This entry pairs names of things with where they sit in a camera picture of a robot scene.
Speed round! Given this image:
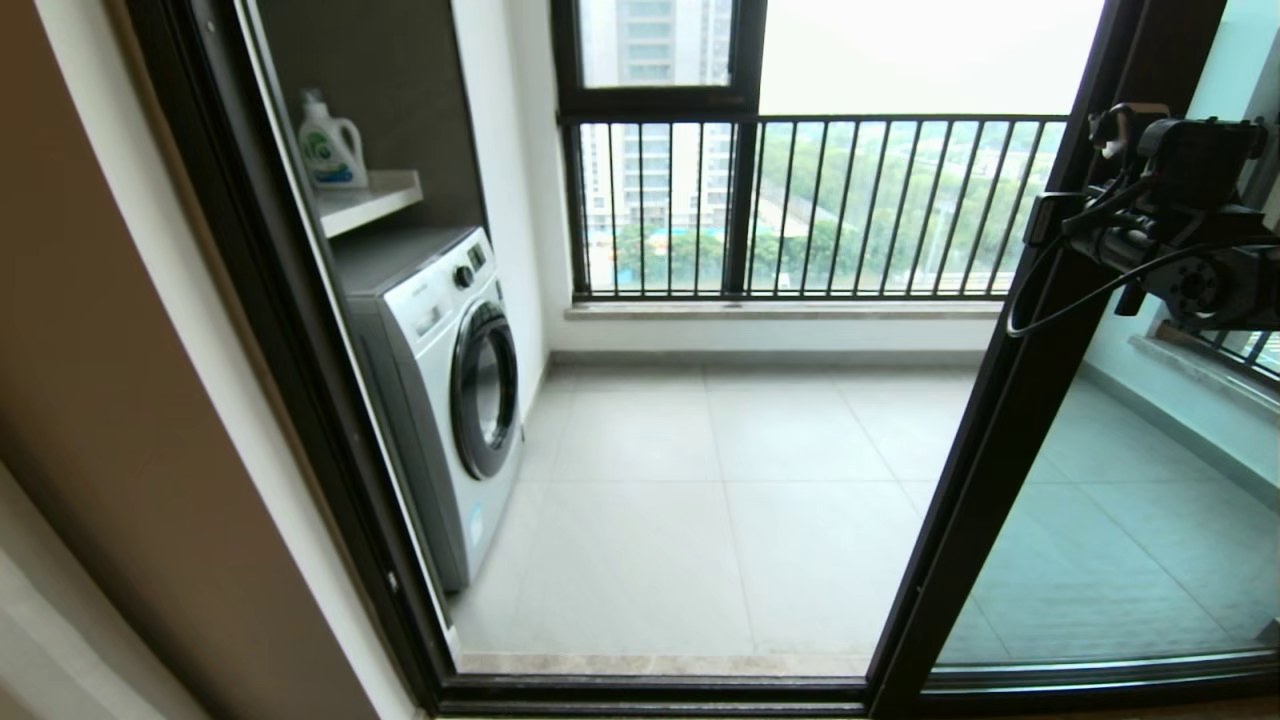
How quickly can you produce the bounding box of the grey stone window sill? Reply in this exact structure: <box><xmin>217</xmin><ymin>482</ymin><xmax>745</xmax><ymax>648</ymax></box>
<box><xmin>1128</xmin><ymin>335</ymin><xmax>1280</xmax><ymax>421</ymax></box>
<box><xmin>563</xmin><ymin>300</ymin><xmax>1001</xmax><ymax>321</ymax></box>

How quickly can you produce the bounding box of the black framed fixed glass panel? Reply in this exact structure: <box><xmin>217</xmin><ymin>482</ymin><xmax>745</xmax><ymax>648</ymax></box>
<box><xmin>930</xmin><ymin>0</ymin><xmax>1280</xmax><ymax>701</ymax></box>

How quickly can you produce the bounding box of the white front-load washing machine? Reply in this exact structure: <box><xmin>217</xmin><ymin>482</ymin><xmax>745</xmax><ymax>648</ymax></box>
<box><xmin>335</xmin><ymin>225</ymin><xmax>526</xmax><ymax>593</ymax></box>

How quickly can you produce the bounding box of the white laundry detergent bottle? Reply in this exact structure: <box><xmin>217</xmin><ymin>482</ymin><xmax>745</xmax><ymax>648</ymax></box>
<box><xmin>297</xmin><ymin>90</ymin><xmax>368</xmax><ymax>191</ymax></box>

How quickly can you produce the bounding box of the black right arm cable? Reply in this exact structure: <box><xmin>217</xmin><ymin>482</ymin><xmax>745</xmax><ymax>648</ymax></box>
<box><xmin>1005</xmin><ymin>180</ymin><xmax>1280</xmax><ymax>339</ymax></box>

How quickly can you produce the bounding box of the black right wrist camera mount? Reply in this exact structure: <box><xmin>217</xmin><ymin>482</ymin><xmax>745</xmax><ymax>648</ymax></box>
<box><xmin>1138</xmin><ymin>116</ymin><xmax>1269</xmax><ymax>213</ymax></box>

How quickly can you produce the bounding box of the black window frame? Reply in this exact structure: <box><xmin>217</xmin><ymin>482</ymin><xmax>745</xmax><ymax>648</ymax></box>
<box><xmin>548</xmin><ymin>0</ymin><xmax>769</xmax><ymax>301</ymax></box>

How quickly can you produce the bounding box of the white wall shelf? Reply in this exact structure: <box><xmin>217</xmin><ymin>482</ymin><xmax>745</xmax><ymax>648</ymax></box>
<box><xmin>315</xmin><ymin>170</ymin><xmax>423</xmax><ymax>241</ymax></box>

